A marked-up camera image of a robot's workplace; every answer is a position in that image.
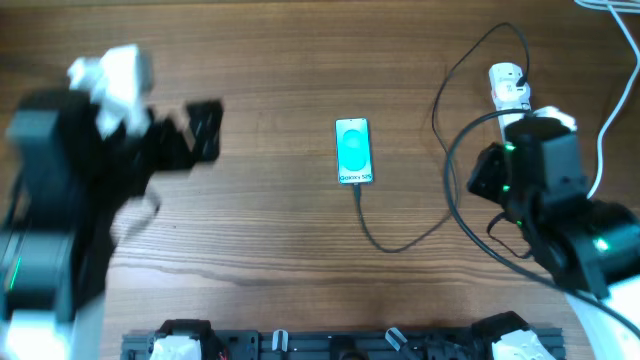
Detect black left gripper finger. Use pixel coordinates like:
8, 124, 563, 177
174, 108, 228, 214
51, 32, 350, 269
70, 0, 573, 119
186, 100, 224, 138
193, 132, 220, 163

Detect teal screen Galaxy smartphone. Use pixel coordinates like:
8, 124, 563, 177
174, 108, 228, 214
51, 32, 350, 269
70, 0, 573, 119
335, 118, 374, 185

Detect black charger cable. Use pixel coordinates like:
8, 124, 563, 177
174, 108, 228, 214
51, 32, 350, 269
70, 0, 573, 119
352, 22, 532, 254

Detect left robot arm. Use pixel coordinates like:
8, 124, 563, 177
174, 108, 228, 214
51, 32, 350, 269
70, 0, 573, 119
1, 88, 224, 359

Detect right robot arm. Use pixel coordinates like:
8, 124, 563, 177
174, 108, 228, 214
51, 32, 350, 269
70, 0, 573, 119
467, 115, 639, 324

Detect white charger plug adapter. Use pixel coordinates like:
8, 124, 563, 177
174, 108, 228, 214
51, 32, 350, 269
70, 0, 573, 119
491, 79, 530, 109

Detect white power strip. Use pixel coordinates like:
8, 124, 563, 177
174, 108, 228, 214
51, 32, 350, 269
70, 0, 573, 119
489, 62, 531, 111

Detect white power strip cord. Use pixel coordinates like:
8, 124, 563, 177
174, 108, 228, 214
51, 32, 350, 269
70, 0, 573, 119
584, 0, 640, 201

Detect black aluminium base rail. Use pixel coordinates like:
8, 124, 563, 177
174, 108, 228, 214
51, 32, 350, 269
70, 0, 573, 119
119, 319, 566, 360

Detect white cables at corner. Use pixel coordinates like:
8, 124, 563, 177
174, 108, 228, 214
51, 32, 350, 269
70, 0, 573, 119
573, 0, 640, 15

